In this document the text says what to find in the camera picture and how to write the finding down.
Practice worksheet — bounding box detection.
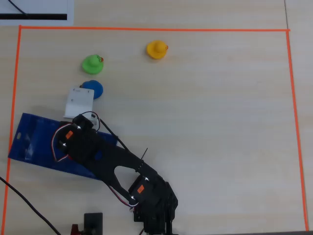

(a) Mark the thick black cable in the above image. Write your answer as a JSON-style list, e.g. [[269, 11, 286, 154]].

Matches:
[[0, 176, 62, 235]]

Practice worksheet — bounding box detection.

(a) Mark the black clamp block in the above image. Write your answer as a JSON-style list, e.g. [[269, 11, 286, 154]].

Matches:
[[84, 212, 104, 235]]

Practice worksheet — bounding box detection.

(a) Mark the blue plastic bag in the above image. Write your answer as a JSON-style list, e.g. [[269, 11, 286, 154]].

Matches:
[[7, 112, 119, 183]]

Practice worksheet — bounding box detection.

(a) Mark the yellow rubber duck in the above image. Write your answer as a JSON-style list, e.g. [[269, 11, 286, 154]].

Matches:
[[146, 40, 170, 60]]

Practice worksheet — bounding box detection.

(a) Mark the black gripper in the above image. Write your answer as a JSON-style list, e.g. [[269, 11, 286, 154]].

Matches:
[[52, 114, 101, 164]]

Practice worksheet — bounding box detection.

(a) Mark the green rubber duck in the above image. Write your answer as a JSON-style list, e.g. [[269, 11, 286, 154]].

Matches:
[[81, 54, 105, 75]]

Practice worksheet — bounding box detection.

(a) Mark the blue rubber duck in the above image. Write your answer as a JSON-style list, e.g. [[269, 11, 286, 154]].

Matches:
[[80, 80, 104, 100]]

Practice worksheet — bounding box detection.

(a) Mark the white camera box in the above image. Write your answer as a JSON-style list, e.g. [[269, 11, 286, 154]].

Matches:
[[63, 86, 95, 120]]

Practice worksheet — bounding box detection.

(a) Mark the white paper sheet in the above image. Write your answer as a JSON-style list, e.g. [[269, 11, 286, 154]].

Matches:
[[0, 0, 74, 26]]

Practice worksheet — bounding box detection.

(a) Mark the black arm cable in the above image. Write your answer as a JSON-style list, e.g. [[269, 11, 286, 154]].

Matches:
[[80, 111, 145, 167]]

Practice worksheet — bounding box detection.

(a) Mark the red white black servo wire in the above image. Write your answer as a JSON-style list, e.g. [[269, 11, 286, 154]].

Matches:
[[50, 123, 74, 163]]

